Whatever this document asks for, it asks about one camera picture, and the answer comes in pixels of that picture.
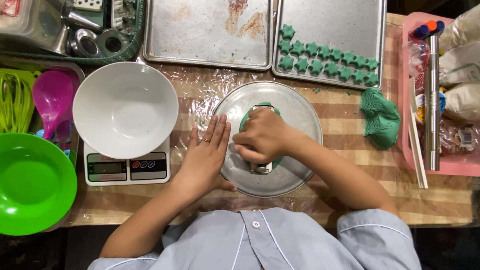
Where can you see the small jar with blue lid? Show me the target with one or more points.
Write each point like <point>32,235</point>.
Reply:
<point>420,107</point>

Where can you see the green basket of metal tools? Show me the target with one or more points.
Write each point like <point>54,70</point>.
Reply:
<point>86,37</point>

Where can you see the metal dough press tool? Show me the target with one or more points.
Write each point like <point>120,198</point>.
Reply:
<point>261,168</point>

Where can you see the pink plastic tray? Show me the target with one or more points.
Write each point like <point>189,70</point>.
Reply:
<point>407,150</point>

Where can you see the round metal plate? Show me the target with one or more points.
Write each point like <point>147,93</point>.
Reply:
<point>300,123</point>

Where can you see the baking tray with cookies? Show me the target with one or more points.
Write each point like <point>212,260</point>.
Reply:
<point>337,26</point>

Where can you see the person's left hand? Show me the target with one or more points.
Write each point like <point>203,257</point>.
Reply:
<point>202,165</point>

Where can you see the metal utensil tray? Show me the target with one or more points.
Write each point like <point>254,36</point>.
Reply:
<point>77,75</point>

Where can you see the grey button shirt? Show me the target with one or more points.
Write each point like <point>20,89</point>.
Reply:
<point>262,243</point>

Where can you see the pink plastic spoon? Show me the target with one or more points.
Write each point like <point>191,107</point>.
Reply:
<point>52,95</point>

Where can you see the white bowl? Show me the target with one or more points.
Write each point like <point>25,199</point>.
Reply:
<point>125,110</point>

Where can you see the clear snack packet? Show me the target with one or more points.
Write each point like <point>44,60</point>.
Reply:
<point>459,138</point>

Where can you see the flat green dough piece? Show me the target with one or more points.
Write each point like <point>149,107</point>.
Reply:
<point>244,117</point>

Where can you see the rows of green star cookies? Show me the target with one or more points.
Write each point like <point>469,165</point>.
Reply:
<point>330,63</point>

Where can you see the white plastic strip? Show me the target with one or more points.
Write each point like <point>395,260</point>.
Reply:
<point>417,150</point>

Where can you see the clear plastic wrap sheet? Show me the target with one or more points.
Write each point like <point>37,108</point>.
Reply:
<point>187,82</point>

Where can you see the empty stained baking tray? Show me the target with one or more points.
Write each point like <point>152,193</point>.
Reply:
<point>198,33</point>

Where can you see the bundle of coloured markers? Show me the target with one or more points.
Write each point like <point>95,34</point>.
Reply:
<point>427,29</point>

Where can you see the green dough lump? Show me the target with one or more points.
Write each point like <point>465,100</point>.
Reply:
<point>380,120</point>

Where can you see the green plastic bowl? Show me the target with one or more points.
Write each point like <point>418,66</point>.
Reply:
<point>35,183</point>

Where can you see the green whisk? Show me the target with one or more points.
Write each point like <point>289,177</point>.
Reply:
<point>15,101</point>

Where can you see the white kitchen scale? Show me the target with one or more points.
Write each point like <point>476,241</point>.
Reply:
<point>127,170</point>

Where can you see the clear bag with red print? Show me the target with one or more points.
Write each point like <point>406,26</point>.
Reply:
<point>417,63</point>

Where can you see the steel rolling pin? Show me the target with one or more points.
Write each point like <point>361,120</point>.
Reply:
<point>432,105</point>

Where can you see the person's right hand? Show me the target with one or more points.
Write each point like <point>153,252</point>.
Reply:
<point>268,135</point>

